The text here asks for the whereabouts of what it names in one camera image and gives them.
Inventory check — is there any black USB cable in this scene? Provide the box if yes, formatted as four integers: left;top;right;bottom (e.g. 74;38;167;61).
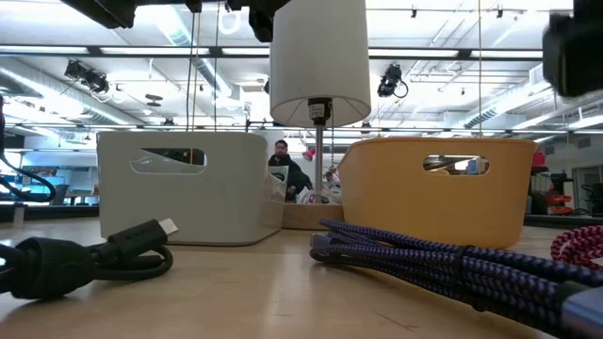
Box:
0;218;179;302

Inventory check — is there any person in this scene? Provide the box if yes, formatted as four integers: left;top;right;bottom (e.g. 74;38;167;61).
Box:
267;138;313;204

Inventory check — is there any red braided USB cable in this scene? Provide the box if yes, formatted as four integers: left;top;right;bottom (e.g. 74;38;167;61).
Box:
549;224;603;273

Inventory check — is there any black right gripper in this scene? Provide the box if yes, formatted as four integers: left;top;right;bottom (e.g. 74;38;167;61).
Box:
541;0;603;99

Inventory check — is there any black monitor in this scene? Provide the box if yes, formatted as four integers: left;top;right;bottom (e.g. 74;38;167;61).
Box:
581;182;603;218

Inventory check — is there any thick black cable loop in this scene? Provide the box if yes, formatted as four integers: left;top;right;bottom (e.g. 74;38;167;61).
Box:
0;93;57;205

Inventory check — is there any red and black machine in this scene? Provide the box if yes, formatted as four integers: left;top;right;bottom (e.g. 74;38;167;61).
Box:
530;150;577;217

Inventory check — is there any purple braided USB cable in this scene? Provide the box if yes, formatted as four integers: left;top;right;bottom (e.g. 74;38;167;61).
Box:
309;218;603;339

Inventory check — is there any white hanging ring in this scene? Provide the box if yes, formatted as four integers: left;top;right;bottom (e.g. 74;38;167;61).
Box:
217;9;242;36

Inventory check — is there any grey plastic bin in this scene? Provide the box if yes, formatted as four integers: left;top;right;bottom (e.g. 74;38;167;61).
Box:
96;130;285;248

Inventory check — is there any black ceiling camera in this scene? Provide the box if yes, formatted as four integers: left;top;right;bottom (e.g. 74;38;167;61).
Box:
376;63;410;100

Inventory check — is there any black hanging cable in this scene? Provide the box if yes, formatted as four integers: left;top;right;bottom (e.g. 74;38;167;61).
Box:
186;8;197;133
213;0;221;133

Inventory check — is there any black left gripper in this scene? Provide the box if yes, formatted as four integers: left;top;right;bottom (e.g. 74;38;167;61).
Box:
224;0;292;44

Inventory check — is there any thin hanging cord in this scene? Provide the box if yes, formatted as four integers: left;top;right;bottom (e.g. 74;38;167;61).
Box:
477;0;483;137

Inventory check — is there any yellow plastic bin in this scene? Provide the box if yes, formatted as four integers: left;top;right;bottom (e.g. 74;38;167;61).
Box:
336;136;539;250

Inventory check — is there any table lamp with white shade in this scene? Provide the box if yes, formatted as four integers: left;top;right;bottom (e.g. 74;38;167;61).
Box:
269;0;372;231

